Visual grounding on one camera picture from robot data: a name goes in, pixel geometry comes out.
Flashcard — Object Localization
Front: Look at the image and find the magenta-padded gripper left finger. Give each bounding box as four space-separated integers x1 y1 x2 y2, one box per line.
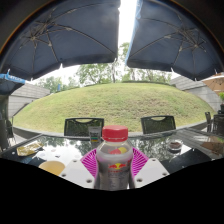
59 148 99 190

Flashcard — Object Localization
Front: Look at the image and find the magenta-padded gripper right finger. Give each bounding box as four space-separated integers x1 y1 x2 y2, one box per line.
129 147 170 190

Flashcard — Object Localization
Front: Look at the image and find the red-capped drink bottle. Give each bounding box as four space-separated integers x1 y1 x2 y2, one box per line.
94 125 135 191

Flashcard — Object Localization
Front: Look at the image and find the small dark ashtray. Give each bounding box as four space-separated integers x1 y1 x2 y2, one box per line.
167 139 184 152

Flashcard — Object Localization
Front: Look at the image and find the grey standing tube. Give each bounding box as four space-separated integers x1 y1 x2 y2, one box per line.
88 125 102 145

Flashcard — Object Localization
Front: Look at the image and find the dark mesh-back chair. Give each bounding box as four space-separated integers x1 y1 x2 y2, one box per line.
63 117 105 137
140 115 177 135

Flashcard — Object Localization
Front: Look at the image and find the brown flat item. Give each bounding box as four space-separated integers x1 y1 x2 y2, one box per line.
199 141 224 156

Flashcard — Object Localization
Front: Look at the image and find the dark wicker chair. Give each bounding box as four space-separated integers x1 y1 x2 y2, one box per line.
0 118 13 151

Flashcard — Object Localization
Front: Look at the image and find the tan patio umbrella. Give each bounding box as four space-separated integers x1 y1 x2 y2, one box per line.
201 74 224 96

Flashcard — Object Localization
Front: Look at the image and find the blue-edged patio umbrella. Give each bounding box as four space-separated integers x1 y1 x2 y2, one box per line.
0 73 26 96

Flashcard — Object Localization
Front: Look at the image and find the large navy patio umbrella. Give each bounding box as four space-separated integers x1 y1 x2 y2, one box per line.
0 0 122 81

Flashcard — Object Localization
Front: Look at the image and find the cream cup with yellow handle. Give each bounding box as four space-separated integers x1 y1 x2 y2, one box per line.
38 160 66 177

